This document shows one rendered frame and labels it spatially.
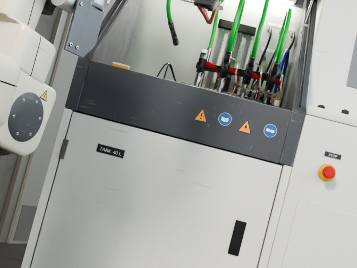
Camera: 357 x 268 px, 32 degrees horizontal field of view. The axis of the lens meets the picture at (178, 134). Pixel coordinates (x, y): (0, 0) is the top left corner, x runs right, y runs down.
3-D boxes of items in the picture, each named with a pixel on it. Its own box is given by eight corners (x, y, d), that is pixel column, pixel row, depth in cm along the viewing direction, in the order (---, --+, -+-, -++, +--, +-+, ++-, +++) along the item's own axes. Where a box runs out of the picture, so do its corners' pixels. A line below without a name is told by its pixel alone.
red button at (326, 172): (317, 178, 178) (322, 161, 178) (315, 178, 182) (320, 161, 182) (336, 183, 178) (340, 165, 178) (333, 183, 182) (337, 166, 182)
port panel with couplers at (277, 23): (247, 90, 236) (268, 11, 237) (247, 91, 239) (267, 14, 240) (281, 99, 235) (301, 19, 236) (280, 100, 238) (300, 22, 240)
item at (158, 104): (76, 110, 187) (91, 59, 188) (79, 112, 192) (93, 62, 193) (279, 163, 183) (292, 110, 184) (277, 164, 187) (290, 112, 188)
